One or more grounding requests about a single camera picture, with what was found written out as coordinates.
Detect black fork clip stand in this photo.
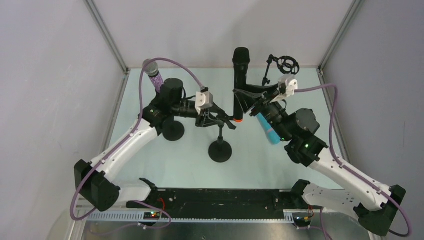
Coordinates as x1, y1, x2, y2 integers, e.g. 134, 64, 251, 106
208, 125, 233, 163

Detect black ring clip stand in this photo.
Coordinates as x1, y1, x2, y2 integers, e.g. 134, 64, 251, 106
162, 120, 185, 142

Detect black microphone orange end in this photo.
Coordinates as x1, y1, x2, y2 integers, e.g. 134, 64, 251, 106
232, 47, 251, 123

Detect purple glitter microphone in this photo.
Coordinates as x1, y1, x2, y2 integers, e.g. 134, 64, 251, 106
143, 59, 164, 93

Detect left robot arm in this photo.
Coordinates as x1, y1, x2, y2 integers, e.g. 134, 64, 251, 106
73, 78, 236, 212

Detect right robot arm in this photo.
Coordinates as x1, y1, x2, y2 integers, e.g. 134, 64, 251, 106
233, 83, 406, 237

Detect blue microphone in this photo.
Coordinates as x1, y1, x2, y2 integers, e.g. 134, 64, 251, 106
256, 113, 281, 145

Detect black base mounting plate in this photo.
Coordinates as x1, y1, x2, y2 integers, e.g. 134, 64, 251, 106
144, 188, 309, 218

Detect right controller board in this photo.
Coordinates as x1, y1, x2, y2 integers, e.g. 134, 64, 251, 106
293, 216, 313, 229

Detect controller board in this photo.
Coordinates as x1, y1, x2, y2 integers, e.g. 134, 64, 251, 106
143, 211, 162, 221
293, 216, 313, 229

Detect left controller board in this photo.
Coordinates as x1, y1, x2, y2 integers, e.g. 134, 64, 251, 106
143, 211, 162, 221

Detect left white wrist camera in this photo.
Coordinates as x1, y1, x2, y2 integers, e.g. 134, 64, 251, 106
194, 87, 214, 115

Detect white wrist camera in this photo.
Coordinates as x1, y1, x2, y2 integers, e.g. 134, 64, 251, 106
194, 87, 214, 115
271, 74, 299, 103

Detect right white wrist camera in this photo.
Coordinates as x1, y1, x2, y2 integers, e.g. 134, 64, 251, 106
271, 74, 299, 103

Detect black tripod shock mount stand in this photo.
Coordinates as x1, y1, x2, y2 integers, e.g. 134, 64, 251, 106
261, 54, 300, 87

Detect white slotted cable duct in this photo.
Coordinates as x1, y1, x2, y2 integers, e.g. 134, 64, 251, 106
87, 210, 294, 224

